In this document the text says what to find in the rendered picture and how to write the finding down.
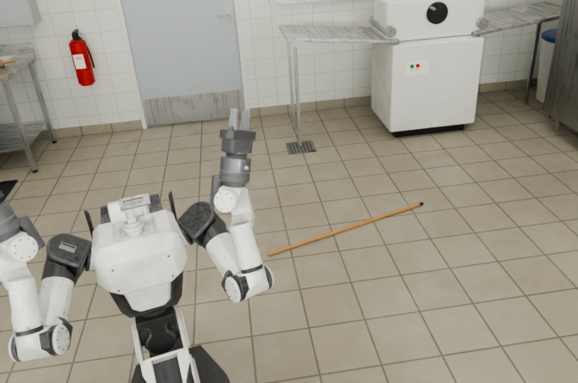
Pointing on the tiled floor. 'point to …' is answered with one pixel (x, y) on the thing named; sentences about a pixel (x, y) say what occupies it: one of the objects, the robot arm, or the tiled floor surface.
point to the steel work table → (21, 138)
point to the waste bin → (545, 62)
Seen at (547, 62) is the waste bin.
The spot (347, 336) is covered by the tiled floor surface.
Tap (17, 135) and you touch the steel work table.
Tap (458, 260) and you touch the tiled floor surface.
